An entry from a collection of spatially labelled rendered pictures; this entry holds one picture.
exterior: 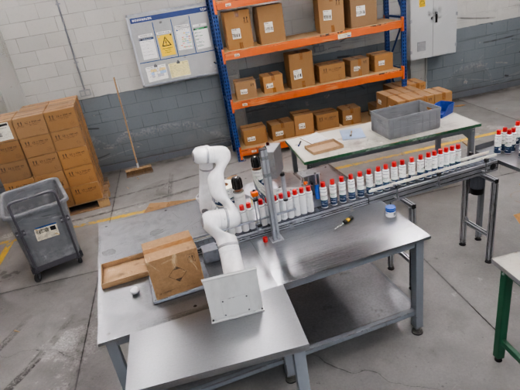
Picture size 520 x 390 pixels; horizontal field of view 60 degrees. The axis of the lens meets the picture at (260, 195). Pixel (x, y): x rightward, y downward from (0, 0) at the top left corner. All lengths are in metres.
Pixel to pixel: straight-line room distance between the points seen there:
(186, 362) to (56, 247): 2.96
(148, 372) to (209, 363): 0.30
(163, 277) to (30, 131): 3.83
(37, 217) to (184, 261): 2.48
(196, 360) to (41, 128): 4.35
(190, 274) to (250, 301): 0.45
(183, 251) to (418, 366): 1.76
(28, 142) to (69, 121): 0.55
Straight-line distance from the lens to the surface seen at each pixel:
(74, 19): 7.41
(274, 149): 2.92
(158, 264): 2.70
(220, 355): 2.39
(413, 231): 3.16
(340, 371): 3.36
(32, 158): 6.31
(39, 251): 5.10
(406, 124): 4.87
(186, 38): 7.22
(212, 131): 7.63
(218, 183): 2.66
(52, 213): 4.95
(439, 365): 3.43
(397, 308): 3.48
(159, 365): 2.45
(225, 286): 2.44
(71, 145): 6.22
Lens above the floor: 2.47
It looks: 25 degrees down
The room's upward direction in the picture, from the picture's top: 9 degrees counter-clockwise
